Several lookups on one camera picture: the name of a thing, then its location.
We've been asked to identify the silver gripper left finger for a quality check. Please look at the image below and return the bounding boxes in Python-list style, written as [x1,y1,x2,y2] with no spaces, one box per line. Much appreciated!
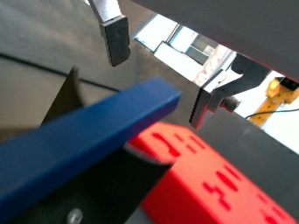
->
[89,0,131,67]

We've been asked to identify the red shape sorter board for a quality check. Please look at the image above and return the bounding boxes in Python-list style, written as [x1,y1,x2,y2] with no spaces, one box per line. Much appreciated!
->
[130,122,297,224]

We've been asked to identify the yellow stand outside enclosure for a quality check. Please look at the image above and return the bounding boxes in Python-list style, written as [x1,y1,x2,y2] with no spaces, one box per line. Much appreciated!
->
[247,77,299,127]

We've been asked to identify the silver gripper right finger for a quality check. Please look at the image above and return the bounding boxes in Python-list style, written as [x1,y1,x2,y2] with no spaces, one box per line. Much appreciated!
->
[190,53,270,129]

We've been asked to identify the blue rectangular block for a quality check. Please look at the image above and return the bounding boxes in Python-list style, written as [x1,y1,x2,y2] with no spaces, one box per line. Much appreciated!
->
[0,78,182,224]

